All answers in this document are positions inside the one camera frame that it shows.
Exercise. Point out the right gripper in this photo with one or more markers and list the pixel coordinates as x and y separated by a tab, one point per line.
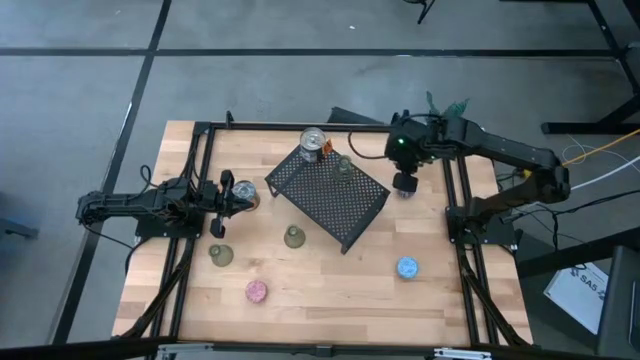
406	181

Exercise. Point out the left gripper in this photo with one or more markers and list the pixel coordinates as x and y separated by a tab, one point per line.
224	202

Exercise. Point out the heart label candle jar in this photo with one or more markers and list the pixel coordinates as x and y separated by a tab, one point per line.
245	190

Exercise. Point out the blue patterned candle tin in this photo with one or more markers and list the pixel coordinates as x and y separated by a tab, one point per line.
407	267

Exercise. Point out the pink patterned candle tin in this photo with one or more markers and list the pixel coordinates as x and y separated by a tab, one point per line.
256	291

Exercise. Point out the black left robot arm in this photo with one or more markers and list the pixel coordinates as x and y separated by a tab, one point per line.
125	202

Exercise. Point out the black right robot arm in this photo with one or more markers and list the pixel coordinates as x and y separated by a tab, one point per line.
500	145

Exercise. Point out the black perforated metal shelf riser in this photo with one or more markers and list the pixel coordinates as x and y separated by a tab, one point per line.
325	200

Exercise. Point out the black flat panel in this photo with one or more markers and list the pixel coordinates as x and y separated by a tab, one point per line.
350	117

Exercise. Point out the green plant in white pot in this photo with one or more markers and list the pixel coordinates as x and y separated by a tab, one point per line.
452	109

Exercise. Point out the black chair base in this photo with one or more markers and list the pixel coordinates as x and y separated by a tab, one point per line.
424	12

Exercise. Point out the white printed paper sheet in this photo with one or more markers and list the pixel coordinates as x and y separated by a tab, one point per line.
575	295

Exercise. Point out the black rig crossbeam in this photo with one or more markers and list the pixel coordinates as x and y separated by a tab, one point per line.
75	350

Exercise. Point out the dark office chair base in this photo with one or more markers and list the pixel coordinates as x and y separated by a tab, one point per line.
15	227

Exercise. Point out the black desk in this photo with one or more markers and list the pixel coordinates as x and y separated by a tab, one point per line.
620	300

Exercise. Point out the black aluminium rig frame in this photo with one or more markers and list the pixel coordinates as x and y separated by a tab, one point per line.
325	126

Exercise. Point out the silver metal bracket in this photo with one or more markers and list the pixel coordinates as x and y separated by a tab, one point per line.
460	354

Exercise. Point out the black desk leg frame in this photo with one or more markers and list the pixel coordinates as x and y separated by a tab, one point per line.
590	127

